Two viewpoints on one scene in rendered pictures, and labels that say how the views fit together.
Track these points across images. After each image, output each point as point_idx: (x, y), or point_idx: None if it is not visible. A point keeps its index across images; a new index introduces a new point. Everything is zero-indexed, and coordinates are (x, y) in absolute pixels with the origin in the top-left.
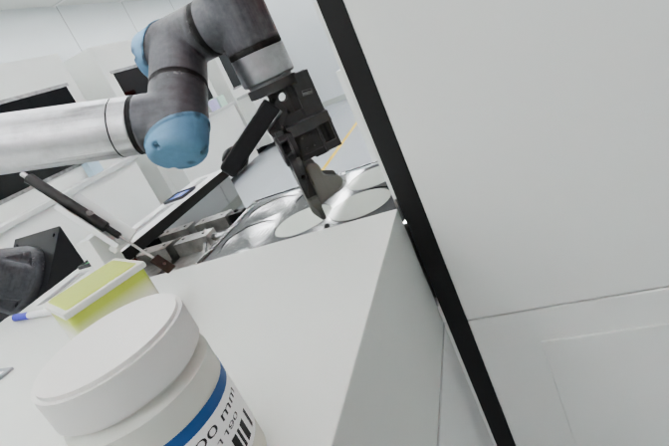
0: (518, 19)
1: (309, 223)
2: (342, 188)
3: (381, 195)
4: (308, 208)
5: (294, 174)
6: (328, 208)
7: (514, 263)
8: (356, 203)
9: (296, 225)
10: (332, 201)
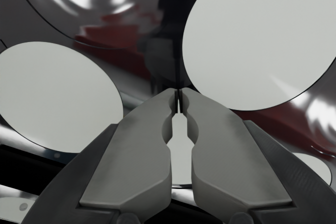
0: None
1: (216, 55)
2: (309, 145)
3: (172, 174)
4: (322, 68)
5: (197, 177)
6: (245, 104)
7: None
8: (188, 145)
9: (250, 23)
10: (271, 117)
